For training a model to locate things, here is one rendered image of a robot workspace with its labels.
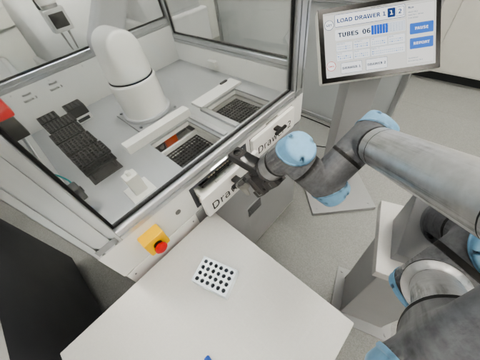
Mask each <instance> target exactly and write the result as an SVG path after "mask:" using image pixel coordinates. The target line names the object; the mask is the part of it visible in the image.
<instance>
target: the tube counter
mask: <svg viewBox="0 0 480 360"><path fill-rule="evenodd" d="M397 31H406V22H405V19H404V20H399V21H390V22H385V23H380V24H372V25H367V26H362V27H361V32H362V37H364V36H373V35H378V34H387V33H391V32H397Z"/></svg>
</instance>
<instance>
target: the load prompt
mask: <svg viewBox="0 0 480 360"><path fill-rule="evenodd" d="M401 17H405V4H399V5H394V6H385V7H381V8H376V9H367V10H363V11H355V12H350V13H345V14H337V15H334V26H335V28H338V27H343V26H351V25H356V24H365V23H369V22H374V21H383V20H387V19H396V18H401Z"/></svg>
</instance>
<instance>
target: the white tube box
mask: <svg viewBox="0 0 480 360"><path fill-rule="evenodd" d="M238 275H239V273H238V271H237V270H236V269H233V268H231V267H229V266H227V265H224V264H222V263H219V262H217V261H215V260H213V259H210V258H208V257H206V256H204V257H203V259H202V260H201V263H200V264H199V266H198V268H197V270H196V272H195V274H194V275H193V277H192V279H191V281H192V282H193V283H194V284H196V285H198V286H200V287H202V288H204V289H206V290H208V291H210V292H212V293H214V294H216V295H218V296H220V297H222V298H224V299H227V300H228V298H229V296H230V293H231V291H232V289H233V287H234V284H235V282H236V280H237V277H238Z"/></svg>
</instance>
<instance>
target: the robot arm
mask: <svg viewBox="0 0 480 360"><path fill-rule="evenodd" d="M228 158H229V161H232V162H234V163H235V164H237V165H238V166H240V167H241V168H243V169H245V170H247V171H248V172H247V173H246V174H244V175H243V176H242V179H241V180H240V181H238V182H237V183H236V188H238V189H241V190H242V191H243V192H244V193H245V194H246V195H247V196H250V195H251V194H250V192H249V187H250V185H251V187H252V189H253V190H254V192H253V193H254V194H255V195H256V197H257V198H259V197H261V196H263V195H265V194H266V193H268V192H269V191H270V190H272V189H274V188H276V187H277V186H278V185H279V184H280V183H281V182H282V181H283V180H284V179H285V178H286V177H285V176H286V175H288V176H289V177H290V178H292V179H293V180H294V181H295V182H296V183H297V184H299V185H300V186H301V187H302V188H304V189H305V190H306V191H307V192H309V193H310V194H311V196H312V197H313V198H315V199H317V200H318V201H320V202H321V203H322V204H323V205H325V206H328V207H333V206H336V205H338V204H340V203H341V202H343V201H344V200H345V199H346V196H347V195H349V193H350V191H351V187H350V185H349V183H348V180H349V179H350V178H351V177H352V176H353V175H354V174H355V173H356V172H357V171H358V170H359V169H361V168H362V167H363V166H364V165H365V164H367V165H369V166H370V167H371V168H373V169H375V170H376V171H378V172H379V173H380V174H382V175H384V176H385V177H386V178H388V179H390V180H391V181H393V182H394V183H395V184H397V185H399V186H400V187H401V188H403V189H405V190H406V191H408V192H409V193H410V194H412V195H414V196H415V197H416V198H418V199H420V200H421V201H423V202H424V203H425V204H427V205H428V206H427V207H426V208H425V209H424V211H423V213H422V215H421V219H420V227H421V231H422V233H423V235H424V236H425V238H426V239H427V240H428V241H429V242H430V243H431V244H432V245H430V246H428V247H427V248H425V249H424V250H423V251H421V252H420V253H418V254H417V255H416V256H414V257H413V258H411V259H410V260H408V261H407V262H406V263H404V264H403V265H401V266H398V267H396V268H395V269H394V271H393V272H392V273H390V275H389V285H390V287H391V288H392V291H393V292H394V293H395V295H396V297H397V298H398V299H399V301H400V302H401V303H402V304H403V305H404V306H405V307H406V308H405V309H404V311H403V312H402V313H401V316H400V317H399V321H398V324H397V328H396V334H395V335H393V336H392V337H391V338H389V339H387V340H386V341H384V342H381V341H378V342H376V346H375V347H374V348H373V349H371V350H370V351H368V352H367V353H366V356H365V358H364V360H480V157H477V156H473V155H471V154H467V153H464V152H462V151H458V150H456V149H451V148H449V147H446V146H442V145H440V144H436V143H434V142H430V141H427V140H424V139H420V138H418V137H415V136H412V135H409V134H405V133H402V132H400V128H399V125H398V124H397V123H396V122H395V121H394V120H393V119H392V118H391V117H390V116H388V115H386V114H383V113H382V112H380V111H378V110H371V111H369V112H367V113H366V114H365V115H364V116H363V117H362V118H361V119H359V120H358V121H357V122H356V123H355V124H354V126H353V127H352V128H351V129H350V130H349V131H348V132H347V133H346V134H345V135H344V136H343V137H342V138H341V139H340V140H339V141H338V142H337V143H336V144H335V145H334V146H333V147H332V148H331V149H330V150H329V151H328V152H327V153H326V154H325V155H324V156H323V157H322V158H321V159H320V158H319V157H318V156H317V155H316V144H315V143H314V141H313V139H312V138H311V137H310V136H309V135H308V134H307V133H305V132H302V131H293V132H291V133H290V134H287V135H286V136H285V137H284V138H282V139H280V140H279V141H278V142H277V144H276V145H274V146H273V147H272V148H271V149H270V150H268V151H267V152H266V153H265V154H264V155H263V156H262V157H261V158H259V157H257V156H254V155H253V154H251V153H249V152H247V151H245V150H243V149H242V148H240V147H236V148H235V149H234V150H233V151H231V152H230V153H229V154H228ZM249 184H250V185H249ZM259 195H260V196H259Z"/></svg>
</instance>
